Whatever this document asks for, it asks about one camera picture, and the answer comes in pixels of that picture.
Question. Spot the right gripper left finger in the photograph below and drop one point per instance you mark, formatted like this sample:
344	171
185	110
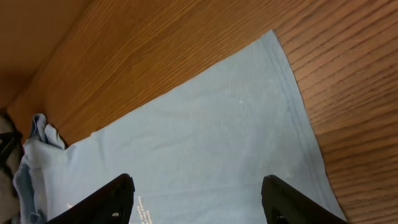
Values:
111	204

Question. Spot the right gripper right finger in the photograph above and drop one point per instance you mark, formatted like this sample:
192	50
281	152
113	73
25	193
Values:
283	204

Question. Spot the folded grey garment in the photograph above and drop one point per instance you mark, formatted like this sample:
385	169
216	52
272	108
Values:
11	153

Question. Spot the light blue printed t-shirt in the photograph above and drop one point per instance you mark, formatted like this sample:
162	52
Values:
197	154

